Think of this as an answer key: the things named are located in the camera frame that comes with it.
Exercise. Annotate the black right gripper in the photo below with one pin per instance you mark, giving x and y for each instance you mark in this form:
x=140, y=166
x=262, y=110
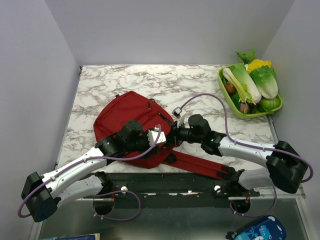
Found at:
x=177, y=140

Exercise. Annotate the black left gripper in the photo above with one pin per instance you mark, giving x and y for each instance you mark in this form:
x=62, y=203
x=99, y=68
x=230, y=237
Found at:
x=145, y=135

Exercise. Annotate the red student backpack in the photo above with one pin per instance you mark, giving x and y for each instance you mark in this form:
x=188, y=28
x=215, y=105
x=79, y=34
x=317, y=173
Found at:
x=133, y=106

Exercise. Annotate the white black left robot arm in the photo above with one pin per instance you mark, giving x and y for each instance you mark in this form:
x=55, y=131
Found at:
x=43, y=194

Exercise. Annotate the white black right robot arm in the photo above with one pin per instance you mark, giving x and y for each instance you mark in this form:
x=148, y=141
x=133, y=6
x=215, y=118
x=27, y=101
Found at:
x=280, y=165

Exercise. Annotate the green vegetable basket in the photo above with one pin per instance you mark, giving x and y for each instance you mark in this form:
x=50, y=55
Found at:
x=234, y=105

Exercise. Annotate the purple onion toy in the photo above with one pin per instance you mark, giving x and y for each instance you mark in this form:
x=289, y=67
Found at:
x=245, y=108

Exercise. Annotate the brown mushroom toy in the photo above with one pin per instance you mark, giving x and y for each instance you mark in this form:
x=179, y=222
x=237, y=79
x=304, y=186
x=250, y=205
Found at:
x=231, y=90

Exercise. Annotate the white green bok choy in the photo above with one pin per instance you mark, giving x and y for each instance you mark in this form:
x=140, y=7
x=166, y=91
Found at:
x=238, y=76

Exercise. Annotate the green round pumpkin toy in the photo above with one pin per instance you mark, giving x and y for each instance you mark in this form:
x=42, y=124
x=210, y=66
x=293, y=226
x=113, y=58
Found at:
x=268, y=105

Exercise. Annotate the green napa cabbage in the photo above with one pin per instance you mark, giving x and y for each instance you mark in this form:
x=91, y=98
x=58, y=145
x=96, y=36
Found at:
x=265, y=80

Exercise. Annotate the green leafy vegetable toy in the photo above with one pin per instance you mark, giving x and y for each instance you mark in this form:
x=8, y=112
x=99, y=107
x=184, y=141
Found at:
x=247, y=57

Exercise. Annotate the yellow corn toy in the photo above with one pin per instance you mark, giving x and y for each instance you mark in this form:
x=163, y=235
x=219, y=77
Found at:
x=258, y=63

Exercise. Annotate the blue book at bottom edge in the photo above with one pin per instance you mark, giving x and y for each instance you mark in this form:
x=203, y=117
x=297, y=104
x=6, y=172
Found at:
x=94, y=236

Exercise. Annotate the dark blue pencil case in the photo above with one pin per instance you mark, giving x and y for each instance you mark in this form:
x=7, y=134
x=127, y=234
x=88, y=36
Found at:
x=265, y=228

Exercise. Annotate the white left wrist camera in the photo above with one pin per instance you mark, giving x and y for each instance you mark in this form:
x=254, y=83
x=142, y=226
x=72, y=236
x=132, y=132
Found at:
x=155, y=137

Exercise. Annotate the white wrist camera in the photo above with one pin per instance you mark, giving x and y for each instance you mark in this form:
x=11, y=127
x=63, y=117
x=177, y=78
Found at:
x=180, y=114
x=155, y=137

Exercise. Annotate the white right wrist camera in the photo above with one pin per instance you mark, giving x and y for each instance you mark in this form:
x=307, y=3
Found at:
x=180, y=114

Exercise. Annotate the aluminium rail frame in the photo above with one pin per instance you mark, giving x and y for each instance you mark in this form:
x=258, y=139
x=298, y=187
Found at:
x=285, y=193

